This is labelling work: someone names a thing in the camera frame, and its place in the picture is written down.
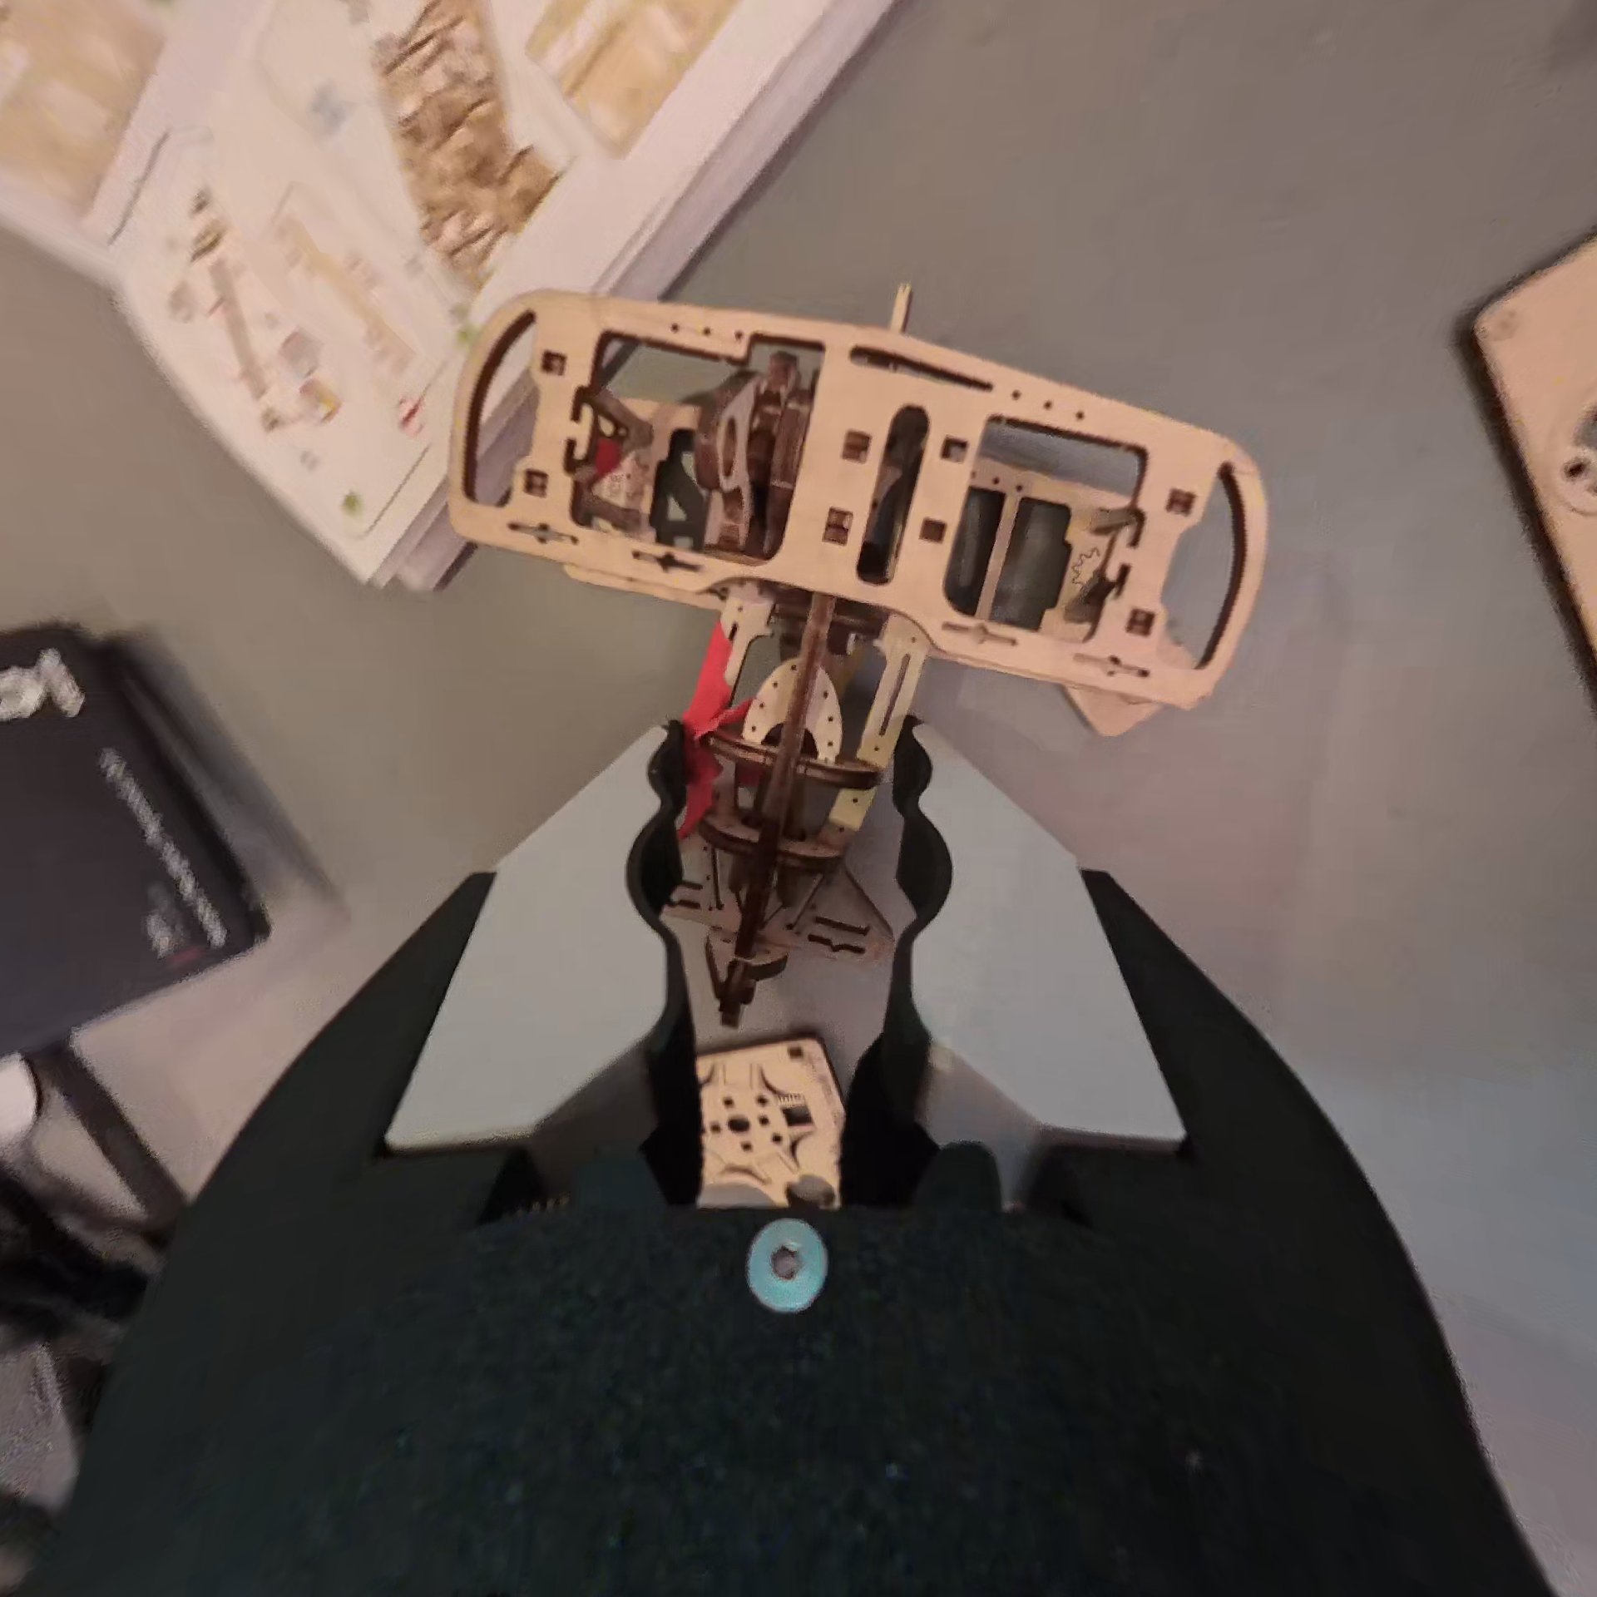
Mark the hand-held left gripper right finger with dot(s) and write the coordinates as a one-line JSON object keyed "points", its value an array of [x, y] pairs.
{"points": [[1037, 998]]}

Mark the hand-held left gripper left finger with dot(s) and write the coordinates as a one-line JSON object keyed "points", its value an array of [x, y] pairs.
{"points": [[537, 998]]}

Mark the wooden biplane model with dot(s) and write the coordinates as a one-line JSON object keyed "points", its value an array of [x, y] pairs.
{"points": [[825, 499]]}

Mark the instruction booklet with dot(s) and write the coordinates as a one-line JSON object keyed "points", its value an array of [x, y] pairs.
{"points": [[313, 250]]}

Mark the grey desk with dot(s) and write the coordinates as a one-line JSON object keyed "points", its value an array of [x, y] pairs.
{"points": [[1123, 162]]}

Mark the narrow wooden parts sheet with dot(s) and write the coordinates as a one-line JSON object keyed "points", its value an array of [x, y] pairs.
{"points": [[769, 1122]]}

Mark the black product box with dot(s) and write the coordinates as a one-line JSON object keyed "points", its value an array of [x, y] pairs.
{"points": [[101, 848]]}

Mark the large wooden parts sheet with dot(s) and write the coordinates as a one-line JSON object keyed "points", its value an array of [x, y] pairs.
{"points": [[1548, 411]]}

